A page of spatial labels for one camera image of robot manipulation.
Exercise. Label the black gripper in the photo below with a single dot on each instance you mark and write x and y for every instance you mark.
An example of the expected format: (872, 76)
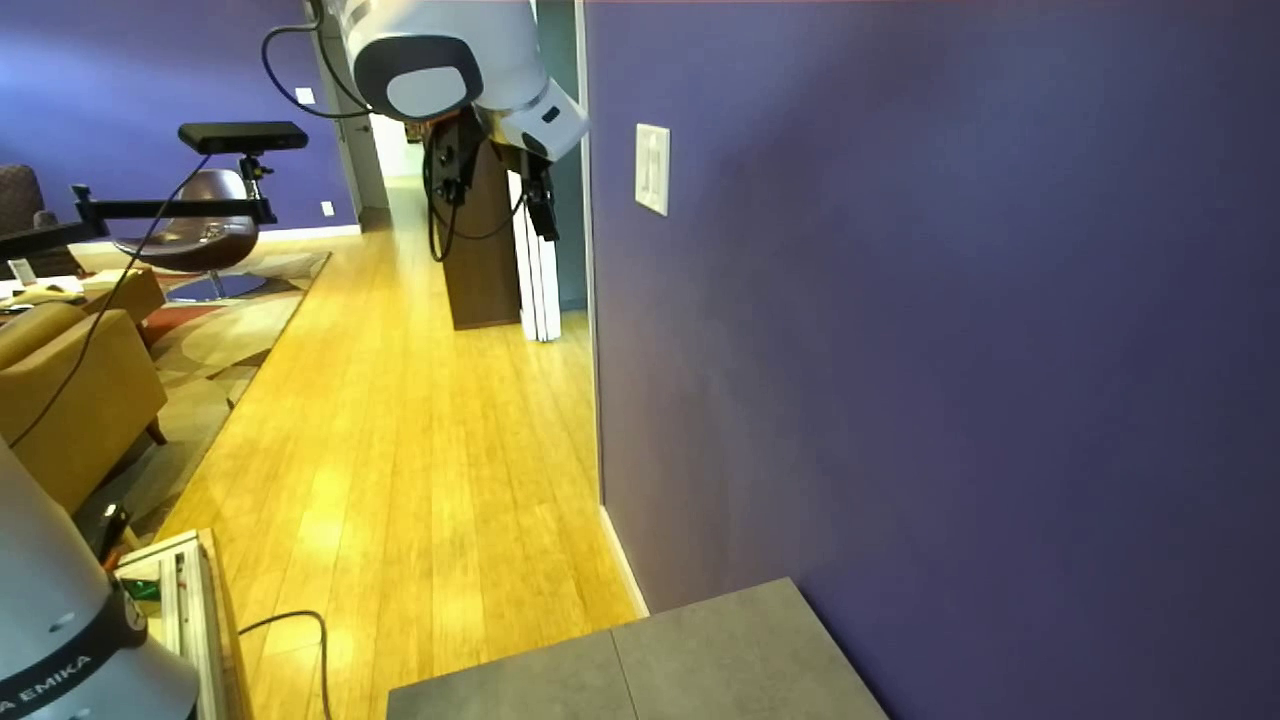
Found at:
(526, 160)

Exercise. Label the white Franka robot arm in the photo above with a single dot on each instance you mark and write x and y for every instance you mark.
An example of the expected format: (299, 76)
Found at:
(455, 47)

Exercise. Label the white leaning boards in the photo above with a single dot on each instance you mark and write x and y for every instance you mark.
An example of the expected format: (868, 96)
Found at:
(537, 287)

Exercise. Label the brown wooden cabinet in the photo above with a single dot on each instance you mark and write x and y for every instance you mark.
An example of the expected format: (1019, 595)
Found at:
(483, 274)

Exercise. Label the dark brown shell chair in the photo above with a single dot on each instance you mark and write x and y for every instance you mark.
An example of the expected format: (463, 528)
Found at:
(203, 242)

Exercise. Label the patterned floor rug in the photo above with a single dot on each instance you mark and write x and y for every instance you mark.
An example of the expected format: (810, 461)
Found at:
(213, 344)

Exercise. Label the tan sofa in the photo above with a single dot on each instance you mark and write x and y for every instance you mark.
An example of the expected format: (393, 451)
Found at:
(82, 403)

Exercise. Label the white papers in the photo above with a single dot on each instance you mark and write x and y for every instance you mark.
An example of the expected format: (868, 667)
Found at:
(42, 287)

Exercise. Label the dark grey armchair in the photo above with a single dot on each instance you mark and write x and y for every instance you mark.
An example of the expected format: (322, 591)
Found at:
(19, 200)

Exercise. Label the white box with green part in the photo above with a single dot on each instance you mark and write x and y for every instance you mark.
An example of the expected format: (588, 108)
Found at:
(183, 600)

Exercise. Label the white door frame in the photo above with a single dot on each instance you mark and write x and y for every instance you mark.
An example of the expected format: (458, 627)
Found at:
(564, 213)

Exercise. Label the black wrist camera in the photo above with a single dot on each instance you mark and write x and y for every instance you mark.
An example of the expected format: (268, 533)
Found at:
(455, 160)

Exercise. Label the white light switch plate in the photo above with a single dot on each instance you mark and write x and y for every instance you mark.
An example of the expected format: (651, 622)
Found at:
(651, 170)

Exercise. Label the small white wall outlet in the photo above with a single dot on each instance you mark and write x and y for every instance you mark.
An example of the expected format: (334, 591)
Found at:
(331, 208)

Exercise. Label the small white wall switch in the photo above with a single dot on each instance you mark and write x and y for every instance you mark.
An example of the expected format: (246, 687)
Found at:
(305, 96)

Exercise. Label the black camera bar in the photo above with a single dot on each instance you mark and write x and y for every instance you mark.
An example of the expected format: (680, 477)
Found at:
(243, 138)

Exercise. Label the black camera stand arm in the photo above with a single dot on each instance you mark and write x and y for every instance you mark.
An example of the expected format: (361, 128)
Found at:
(145, 208)

